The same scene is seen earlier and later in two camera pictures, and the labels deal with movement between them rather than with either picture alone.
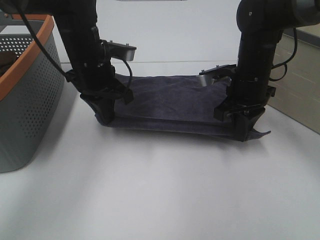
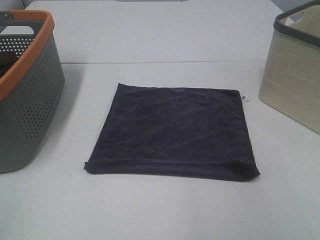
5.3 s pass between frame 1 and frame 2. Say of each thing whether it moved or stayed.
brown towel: stayed
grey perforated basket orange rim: stayed
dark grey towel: moved
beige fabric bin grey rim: stayed
